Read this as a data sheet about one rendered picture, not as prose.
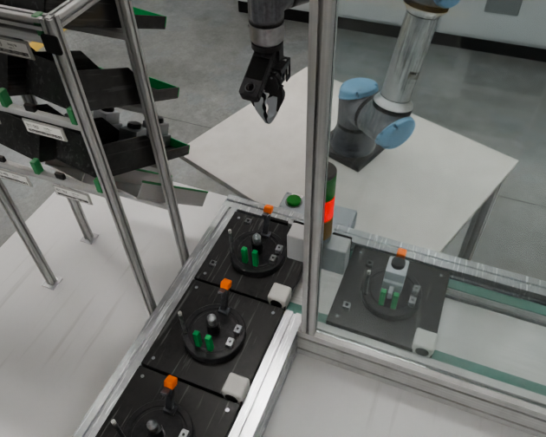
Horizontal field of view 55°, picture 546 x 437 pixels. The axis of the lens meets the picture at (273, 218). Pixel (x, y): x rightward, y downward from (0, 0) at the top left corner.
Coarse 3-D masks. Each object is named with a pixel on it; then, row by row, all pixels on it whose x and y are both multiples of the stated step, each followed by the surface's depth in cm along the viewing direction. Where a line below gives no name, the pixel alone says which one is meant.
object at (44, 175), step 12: (0, 24) 79; (12, 36) 79; (24, 36) 78; (36, 36) 77; (108, 36) 95; (120, 36) 94; (0, 108) 94; (12, 108) 92; (24, 108) 92; (132, 108) 106; (48, 120) 90; (60, 120) 89; (12, 168) 107; (24, 168) 105; (144, 168) 118; (156, 168) 116; (48, 180) 105; (60, 180) 103; (72, 180) 102; (96, 192) 101
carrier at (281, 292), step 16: (240, 224) 140; (256, 224) 140; (272, 224) 139; (224, 240) 136; (240, 240) 133; (256, 240) 127; (272, 240) 133; (208, 256) 132; (224, 256) 132; (240, 256) 130; (256, 256) 124; (272, 256) 127; (208, 272) 129; (224, 272) 129; (240, 272) 128; (256, 272) 126; (272, 272) 128; (288, 272) 128; (240, 288) 125; (256, 288) 125; (272, 288) 123; (288, 288) 123; (272, 304) 123; (288, 304) 124
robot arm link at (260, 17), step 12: (252, 0) 105; (264, 0) 104; (276, 0) 104; (288, 0) 106; (252, 12) 107; (264, 12) 105; (276, 12) 106; (252, 24) 109; (264, 24) 107; (276, 24) 108
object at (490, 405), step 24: (312, 336) 118; (336, 360) 122; (360, 360) 117; (384, 360) 113; (408, 384) 116; (432, 384) 112; (456, 384) 109; (480, 408) 111; (504, 408) 108; (528, 408) 105; (528, 432) 111
